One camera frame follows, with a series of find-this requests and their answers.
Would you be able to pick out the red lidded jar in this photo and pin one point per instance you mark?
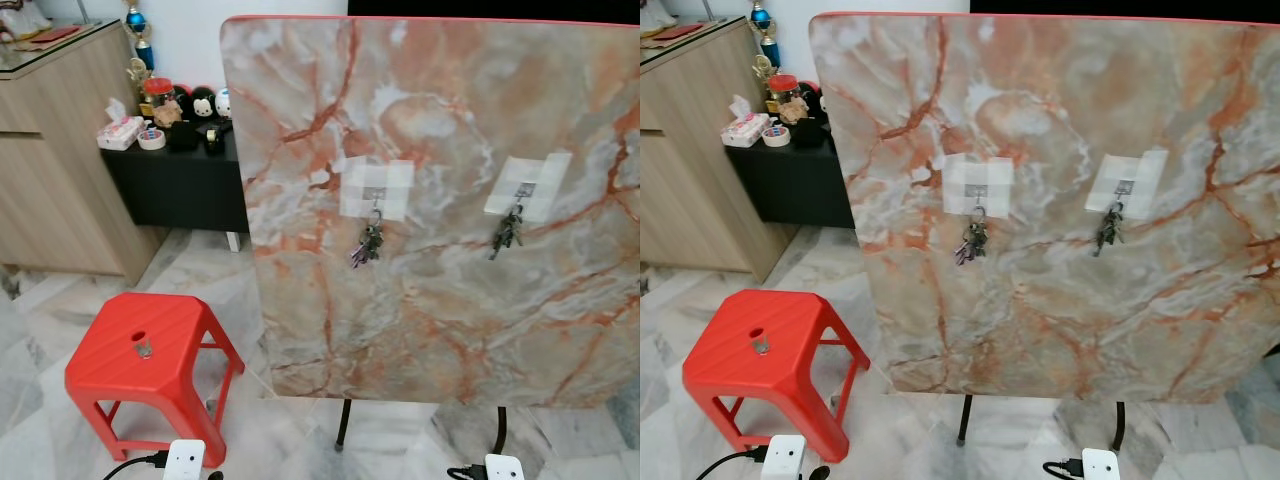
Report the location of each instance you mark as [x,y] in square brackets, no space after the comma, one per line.
[158,95]
[783,92]

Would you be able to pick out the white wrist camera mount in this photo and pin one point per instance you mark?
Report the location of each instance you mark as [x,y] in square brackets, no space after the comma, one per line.
[505,469]
[784,458]
[184,461]
[1101,465]

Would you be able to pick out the black low tv cabinet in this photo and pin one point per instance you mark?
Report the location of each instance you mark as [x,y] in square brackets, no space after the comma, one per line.
[180,190]
[790,185]

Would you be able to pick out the pink white tissue box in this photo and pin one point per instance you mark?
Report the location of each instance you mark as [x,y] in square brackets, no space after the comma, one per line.
[120,132]
[743,128]

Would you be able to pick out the marble pattern folding table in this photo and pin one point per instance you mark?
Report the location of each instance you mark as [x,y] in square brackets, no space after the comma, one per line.
[1050,310]
[440,300]

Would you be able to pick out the white adhesive hook patch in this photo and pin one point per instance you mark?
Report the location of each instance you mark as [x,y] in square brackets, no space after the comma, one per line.
[545,185]
[1140,175]
[395,190]
[995,185]

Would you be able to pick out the blue gold trophy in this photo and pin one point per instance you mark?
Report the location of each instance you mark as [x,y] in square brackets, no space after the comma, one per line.
[765,30]
[138,30]

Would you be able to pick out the black white plush toy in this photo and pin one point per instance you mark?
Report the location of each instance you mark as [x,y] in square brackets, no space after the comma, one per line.
[203,105]
[812,105]

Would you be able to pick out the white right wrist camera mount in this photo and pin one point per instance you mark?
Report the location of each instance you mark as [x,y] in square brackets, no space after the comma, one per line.
[505,469]
[1101,465]

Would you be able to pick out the red plastic stool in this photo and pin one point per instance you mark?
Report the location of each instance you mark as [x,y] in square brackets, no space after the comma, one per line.
[110,365]
[730,365]

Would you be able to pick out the key bunch with purple tag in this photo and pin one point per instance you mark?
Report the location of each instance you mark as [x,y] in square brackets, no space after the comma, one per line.
[368,243]
[973,240]

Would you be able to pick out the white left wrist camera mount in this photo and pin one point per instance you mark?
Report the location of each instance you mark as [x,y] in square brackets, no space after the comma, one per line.
[784,458]
[184,461]

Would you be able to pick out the light wooden cabinet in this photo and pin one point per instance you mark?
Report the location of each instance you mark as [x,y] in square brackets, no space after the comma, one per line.
[690,190]
[60,190]

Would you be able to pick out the flat red box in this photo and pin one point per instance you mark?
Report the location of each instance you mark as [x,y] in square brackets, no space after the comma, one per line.
[55,35]
[680,31]

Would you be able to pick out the dark key bunch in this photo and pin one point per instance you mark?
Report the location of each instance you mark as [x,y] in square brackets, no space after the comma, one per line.
[507,232]
[1108,228]

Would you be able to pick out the white tape roll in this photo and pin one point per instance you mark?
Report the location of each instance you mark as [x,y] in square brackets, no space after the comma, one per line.
[776,136]
[151,139]

